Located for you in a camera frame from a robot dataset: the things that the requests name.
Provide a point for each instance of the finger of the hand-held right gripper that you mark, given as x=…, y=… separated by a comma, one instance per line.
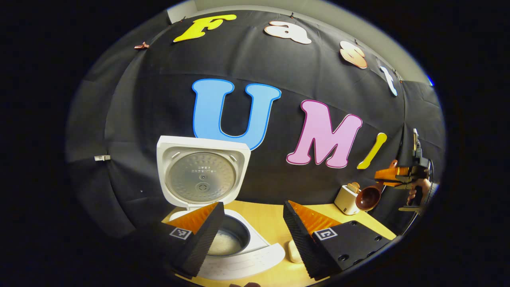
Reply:
x=392, y=176

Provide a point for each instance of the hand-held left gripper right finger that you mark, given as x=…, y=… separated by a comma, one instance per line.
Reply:
x=299, y=239

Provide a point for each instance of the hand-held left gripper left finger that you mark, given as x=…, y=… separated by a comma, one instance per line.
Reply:
x=205, y=243

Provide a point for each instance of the white rice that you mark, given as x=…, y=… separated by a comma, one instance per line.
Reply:
x=225, y=243

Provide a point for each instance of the brown wooden spoon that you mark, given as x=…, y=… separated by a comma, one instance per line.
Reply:
x=368, y=198

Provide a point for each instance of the white rice cooker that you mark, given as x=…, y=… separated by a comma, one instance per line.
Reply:
x=239, y=263

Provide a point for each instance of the clear plastic container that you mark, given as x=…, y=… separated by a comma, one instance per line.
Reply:
x=294, y=253

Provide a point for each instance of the toasted bread slice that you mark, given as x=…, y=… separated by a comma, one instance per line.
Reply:
x=353, y=186

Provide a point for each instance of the white toaster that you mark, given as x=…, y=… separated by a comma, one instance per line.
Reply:
x=343, y=201

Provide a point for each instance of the silver cloth clip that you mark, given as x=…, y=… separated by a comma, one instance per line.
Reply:
x=102, y=158

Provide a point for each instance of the black backdrop cloth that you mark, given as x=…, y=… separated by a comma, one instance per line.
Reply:
x=139, y=111

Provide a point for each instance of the copper cloth clip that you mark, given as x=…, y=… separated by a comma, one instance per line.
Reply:
x=141, y=46

